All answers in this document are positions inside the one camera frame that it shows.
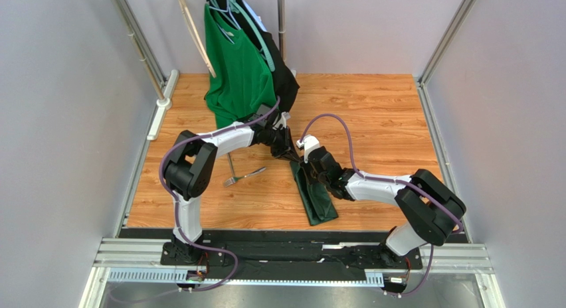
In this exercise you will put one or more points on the silver fork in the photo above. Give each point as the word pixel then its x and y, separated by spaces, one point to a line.
pixel 233 180

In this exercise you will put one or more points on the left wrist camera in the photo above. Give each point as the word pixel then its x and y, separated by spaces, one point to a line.
pixel 282 120

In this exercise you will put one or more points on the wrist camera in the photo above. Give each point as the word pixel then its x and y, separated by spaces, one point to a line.
pixel 282 120
pixel 308 145

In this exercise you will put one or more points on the black t-shirt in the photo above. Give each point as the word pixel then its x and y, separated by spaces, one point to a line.
pixel 285 85

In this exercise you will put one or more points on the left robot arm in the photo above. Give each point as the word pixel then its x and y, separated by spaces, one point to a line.
pixel 186 170

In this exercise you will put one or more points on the green t-shirt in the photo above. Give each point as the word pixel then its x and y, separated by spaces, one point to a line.
pixel 243 79

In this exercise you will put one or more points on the dark green cloth napkin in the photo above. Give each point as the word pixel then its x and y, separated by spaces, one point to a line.
pixel 317 203

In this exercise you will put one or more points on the white corner pole bracket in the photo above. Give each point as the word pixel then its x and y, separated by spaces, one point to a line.
pixel 163 104

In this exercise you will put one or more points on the teal clothes hanger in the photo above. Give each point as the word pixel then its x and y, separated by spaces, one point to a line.
pixel 240 15

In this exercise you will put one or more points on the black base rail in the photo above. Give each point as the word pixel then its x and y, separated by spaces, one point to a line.
pixel 277 254

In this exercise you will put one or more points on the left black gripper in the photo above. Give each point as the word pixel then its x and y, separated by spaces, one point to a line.
pixel 287 150

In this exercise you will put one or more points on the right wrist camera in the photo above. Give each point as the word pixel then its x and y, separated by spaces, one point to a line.
pixel 308 145

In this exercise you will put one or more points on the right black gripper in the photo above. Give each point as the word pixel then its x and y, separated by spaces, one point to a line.
pixel 313 166

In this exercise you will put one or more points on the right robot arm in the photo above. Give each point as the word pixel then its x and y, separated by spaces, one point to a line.
pixel 432 211

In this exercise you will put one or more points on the metal rack pole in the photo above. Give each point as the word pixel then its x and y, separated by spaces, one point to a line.
pixel 282 28

